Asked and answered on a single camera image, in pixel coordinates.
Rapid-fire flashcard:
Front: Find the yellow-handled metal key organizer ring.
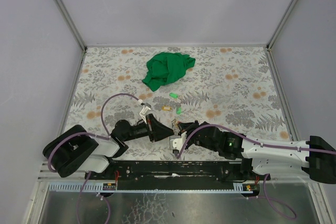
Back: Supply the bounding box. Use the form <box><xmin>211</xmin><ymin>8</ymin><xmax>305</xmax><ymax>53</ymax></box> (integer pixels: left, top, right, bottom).
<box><xmin>170</xmin><ymin>119</ymin><xmax>180</xmax><ymax>135</ymax></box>

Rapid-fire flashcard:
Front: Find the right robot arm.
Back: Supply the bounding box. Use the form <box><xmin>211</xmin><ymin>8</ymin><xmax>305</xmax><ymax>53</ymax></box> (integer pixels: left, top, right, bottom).
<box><xmin>177</xmin><ymin>121</ymin><xmax>335</xmax><ymax>184</ymax></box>

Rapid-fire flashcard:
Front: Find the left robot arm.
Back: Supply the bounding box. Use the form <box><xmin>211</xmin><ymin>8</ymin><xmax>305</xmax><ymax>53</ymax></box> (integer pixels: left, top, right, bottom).
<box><xmin>43</xmin><ymin>113</ymin><xmax>174</xmax><ymax>178</ymax></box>

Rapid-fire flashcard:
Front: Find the yellow tag key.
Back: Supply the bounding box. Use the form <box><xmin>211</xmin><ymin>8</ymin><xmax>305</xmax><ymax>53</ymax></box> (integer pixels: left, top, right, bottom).
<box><xmin>162</xmin><ymin>106</ymin><xmax>172</xmax><ymax>111</ymax></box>

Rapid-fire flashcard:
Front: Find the floral patterned table mat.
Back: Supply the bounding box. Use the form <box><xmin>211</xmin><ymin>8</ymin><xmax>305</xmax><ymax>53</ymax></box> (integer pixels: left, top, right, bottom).
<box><xmin>58</xmin><ymin>46</ymin><xmax>297</xmax><ymax>162</ymax></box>

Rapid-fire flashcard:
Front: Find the crumpled green cloth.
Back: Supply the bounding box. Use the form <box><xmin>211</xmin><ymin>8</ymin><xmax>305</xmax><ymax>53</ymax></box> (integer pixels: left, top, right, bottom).
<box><xmin>142</xmin><ymin>52</ymin><xmax>196</xmax><ymax>92</ymax></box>

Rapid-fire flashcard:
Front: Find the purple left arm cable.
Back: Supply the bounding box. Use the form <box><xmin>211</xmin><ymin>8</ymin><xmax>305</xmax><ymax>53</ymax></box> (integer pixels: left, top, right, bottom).
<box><xmin>47</xmin><ymin>94</ymin><xmax>144</xmax><ymax>172</ymax></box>

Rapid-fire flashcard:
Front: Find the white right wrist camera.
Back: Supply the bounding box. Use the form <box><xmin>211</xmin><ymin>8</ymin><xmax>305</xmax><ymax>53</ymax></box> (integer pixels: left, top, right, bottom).
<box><xmin>169</xmin><ymin>132</ymin><xmax>186</xmax><ymax>157</ymax></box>

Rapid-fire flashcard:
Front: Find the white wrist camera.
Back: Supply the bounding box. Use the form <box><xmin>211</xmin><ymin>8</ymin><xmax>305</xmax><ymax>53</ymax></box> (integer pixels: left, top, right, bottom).
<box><xmin>139</xmin><ymin>102</ymin><xmax>152</xmax><ymax>123</ymax></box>
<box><xmin>169</xmin><ymin>132</ymin><xmax>186</xmax><ymax>157</ymax></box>

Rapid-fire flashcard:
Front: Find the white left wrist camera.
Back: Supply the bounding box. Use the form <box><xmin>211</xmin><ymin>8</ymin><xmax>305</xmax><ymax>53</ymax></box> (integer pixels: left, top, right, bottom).
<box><xmin>139</xmin><ymin>102</ymin><xmax>152</xmax><ymax>123</ymax></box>

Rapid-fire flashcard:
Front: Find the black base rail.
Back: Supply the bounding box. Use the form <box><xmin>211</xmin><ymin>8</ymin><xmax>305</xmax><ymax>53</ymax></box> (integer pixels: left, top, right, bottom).
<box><xmin>85</xmin><ymin>159</ymin><xmax>265</xmax><ymax>190</ymax></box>

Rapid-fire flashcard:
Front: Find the grey slotted cable duct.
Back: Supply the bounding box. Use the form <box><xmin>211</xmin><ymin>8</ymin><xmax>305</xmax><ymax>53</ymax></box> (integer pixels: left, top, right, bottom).
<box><xmin>48</xmin><ymin>182</ymin><xmax>116</xmax><ymax>193</ymax></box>

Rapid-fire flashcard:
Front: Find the aluminium frame left post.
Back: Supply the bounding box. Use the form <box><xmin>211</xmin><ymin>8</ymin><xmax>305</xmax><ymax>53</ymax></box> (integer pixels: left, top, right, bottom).
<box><xmin>53</xmin><ymin>0</ymin><xmax>87</xmax><ymax>51</ymax></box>

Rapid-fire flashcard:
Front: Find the aluminium frame post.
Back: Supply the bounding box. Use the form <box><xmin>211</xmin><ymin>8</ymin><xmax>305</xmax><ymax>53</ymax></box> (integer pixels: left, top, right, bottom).
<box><xmin>266</xmin><ymin>0</ymin><xmax>299</xmax><ymax>50</ymax></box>
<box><xmin>53</xmin><ymin>0</ymin><xmax>87</xmax><ymax>51</ymax></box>

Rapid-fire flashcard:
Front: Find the aluminium frame right post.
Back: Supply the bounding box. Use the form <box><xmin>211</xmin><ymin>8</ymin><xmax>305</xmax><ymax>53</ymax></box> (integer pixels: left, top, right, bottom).
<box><xmin>266</xmin><ymin>0</ymin><xmax>299</xmax><ymax>50</ymax></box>

